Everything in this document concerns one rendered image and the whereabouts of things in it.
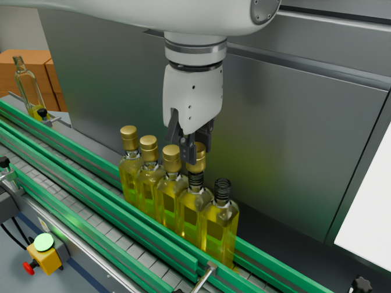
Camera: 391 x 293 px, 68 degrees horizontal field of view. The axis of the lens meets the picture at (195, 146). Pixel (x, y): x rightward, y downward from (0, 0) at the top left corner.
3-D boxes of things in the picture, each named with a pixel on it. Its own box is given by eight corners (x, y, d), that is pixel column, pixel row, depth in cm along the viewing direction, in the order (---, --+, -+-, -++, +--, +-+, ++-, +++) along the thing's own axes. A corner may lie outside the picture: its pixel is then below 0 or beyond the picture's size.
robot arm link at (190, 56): (191, 24, 44) (191, 43, 46) (150, 38, 38) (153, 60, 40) (240, 34, 40) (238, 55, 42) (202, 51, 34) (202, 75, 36)
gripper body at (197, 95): (195, 38, 45) (195, 102, 52) (150, 56, 39) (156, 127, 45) (238, 47, 42) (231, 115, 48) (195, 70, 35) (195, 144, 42)
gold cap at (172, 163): (185, 165, 58) (184, 147, 55) (173, 175, 56) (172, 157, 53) (171, 158, 59) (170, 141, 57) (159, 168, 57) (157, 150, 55)
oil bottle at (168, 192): (192, 238, 72) (192, 174, 59) (178, 254, 69) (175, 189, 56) (175, 227, 75) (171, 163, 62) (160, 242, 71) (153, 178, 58)
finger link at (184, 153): (181, 124, 47) (182, 157, 51) (168, 133, 45) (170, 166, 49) (197, 131, 45) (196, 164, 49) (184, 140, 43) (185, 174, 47)
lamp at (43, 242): (57, 243, 77) (54, 236, 76) (42, 256, 74) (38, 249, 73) (48, 235, 80) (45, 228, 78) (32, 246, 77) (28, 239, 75)
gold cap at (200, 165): (209, 165, 53) (210, 145, 50) (198, 175, 51) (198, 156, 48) (194, 157, 55) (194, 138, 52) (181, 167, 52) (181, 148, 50)
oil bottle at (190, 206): (212, 250, 69) (216, 186, 57) (198, 268, 66) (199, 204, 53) (193, 239, 72) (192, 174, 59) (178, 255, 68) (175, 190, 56)
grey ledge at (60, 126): (165, 199, 95) (163, 173, 89) (146, 215, 90) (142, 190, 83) (17, 111, 141) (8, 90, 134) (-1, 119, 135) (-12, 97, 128)
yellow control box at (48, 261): (71, 258, 82) (64, 242, 78) (47, 279, 77) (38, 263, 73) (57, 245, 85) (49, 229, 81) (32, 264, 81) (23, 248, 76)
